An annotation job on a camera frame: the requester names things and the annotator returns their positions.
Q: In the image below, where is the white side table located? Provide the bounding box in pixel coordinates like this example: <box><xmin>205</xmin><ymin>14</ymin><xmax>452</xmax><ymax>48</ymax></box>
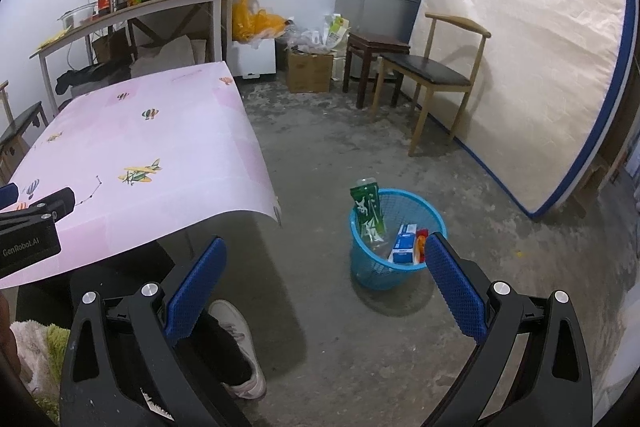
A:
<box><xmin>30</xmin><ymin>0</ymin><xmax>233</xmax><ymax>116</ymax></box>

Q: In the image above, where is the wooden chair black seat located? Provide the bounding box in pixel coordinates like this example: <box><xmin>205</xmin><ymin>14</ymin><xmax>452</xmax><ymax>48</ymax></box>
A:
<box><xmin>0</xmin><ymin>80</ymin><xmax>49</xmax><ymax>184</ymax></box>

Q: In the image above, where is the yellow plastic bag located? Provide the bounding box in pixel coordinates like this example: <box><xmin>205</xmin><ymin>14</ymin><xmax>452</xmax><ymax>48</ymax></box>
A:
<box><xmin>232</xmin><ymin>0</ymin><xmax>288</xmax><ymax>43</ymax></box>

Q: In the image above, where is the red lid jar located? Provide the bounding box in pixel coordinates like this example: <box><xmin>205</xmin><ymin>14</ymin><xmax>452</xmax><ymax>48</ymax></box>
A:
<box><xmin>96</xmin><ymin>0</ymin><xmax>114</xmax><ymax>17</ymax></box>

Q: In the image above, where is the white sneaker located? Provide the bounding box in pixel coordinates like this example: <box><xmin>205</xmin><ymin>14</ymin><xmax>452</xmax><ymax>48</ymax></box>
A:
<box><xmin>208</xmin><ymin>300</ymin><xmax>267</xmax><ymax>400</ymax></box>

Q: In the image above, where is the cardboard box on floor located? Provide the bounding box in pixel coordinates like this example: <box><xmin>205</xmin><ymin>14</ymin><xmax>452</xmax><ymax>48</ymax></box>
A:
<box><xmin>286</xmin><ymin>50</ymin><xmax>333</xmax><ymax>93</ymax></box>

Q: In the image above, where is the pink tablecloth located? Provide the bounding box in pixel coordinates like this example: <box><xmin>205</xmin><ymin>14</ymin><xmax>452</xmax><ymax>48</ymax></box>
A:
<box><xmin>1</xmin><ymin>62</ymin><xmax>281</xmax><ymax>288</ymax></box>

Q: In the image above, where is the clear plastic bottle green label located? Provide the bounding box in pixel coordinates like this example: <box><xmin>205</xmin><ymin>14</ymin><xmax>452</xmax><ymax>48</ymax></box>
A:
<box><xmin>349</xmin><ymin>178</ymin><xmax>387</xmax><ymax>254</ymax></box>

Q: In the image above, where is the red snack bag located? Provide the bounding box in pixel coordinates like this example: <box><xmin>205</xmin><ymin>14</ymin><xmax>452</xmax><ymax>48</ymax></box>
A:
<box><xmin>413</xmin><ymin>229</ymin><xmax>430</xmax><ymax>265</ymax></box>

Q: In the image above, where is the glass bowl on table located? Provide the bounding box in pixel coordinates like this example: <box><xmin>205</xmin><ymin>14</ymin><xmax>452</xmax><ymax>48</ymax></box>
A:
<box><xmin>58</xmin><ymin>2</ymin><xmax>96</xmax><ymax>30</ymax></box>

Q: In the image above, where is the dark wooden stool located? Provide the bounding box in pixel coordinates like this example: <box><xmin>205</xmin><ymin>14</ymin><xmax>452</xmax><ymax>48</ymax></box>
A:
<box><xmin>342</xmin><ymin>31</ymin><xmax>410</xmax><ymax>109</ymax></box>

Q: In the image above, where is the wooden chair by mattress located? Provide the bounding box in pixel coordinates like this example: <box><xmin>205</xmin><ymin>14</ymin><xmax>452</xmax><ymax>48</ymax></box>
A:
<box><xmin>370</xmin><ymin>12</ymin><xmax>491</xmax><ymax>156</ymax></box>

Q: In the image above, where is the person's left hand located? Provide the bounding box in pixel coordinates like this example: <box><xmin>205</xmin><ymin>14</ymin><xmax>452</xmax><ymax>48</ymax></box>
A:
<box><xmin>0</xmin><ymin>294</ymin><xmax>21</xmax><ymax>376</ymax></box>

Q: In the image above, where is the blue plastic waste basket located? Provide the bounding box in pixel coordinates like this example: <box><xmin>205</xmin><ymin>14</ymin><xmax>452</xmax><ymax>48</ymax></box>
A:
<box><xmin>349</xmin><ymin>188</ymin><xmax>448</xmax><ymax>291</ymax></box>

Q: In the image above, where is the green-cuffed white sleeve forearm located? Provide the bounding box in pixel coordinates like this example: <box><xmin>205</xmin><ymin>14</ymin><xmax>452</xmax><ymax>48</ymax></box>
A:
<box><xmin>11</xmin><ymin>320</ymin><xmax>70</xmax><ymax>423</ymax></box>

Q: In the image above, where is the blue toothpaste box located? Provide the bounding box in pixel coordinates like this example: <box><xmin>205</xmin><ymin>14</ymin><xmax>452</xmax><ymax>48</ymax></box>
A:
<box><xmin>388</xmin><ymin>223</ymin><xmax>418</xmax><ymax>265</ymax></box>

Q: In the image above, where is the beige mattress blue edge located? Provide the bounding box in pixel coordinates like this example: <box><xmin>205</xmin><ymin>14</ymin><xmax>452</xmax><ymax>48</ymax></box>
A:
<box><xmin>410</xmin><ymin>0</ymin><xmax>639</xmax><ymax>218</ymax></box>

